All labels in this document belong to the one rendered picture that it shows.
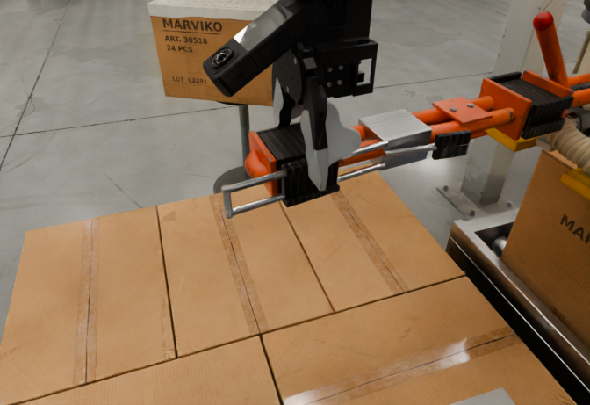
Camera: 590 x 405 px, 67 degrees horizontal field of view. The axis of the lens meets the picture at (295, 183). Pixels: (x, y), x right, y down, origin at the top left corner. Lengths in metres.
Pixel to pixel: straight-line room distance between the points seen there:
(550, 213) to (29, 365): 1.25
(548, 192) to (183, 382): 0.94
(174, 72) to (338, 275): 1.19
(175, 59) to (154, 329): 1.20
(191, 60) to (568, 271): 1.54
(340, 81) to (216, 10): 1.44
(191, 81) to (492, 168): 1.49
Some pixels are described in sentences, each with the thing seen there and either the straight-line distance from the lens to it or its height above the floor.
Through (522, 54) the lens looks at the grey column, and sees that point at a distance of 2.14.
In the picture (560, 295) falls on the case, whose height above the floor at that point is 0.65.
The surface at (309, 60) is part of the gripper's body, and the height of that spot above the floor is 1.33.
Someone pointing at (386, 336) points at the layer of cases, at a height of 0.54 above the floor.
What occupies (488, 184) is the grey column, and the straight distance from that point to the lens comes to 2.44.
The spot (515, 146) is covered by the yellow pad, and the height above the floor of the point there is 1.09.
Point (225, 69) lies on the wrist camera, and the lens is 0.42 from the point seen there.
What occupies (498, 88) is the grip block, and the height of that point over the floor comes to 1.23.
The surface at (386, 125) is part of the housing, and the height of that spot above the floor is 1.22.
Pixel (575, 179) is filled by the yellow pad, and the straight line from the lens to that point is 0.79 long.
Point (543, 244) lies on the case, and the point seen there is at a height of 0.73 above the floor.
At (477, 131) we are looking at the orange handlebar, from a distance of 0.63.
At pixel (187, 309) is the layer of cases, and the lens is 1.22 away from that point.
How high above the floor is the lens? 1.48
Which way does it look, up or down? 36 degrees down
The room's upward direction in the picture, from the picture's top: straight up
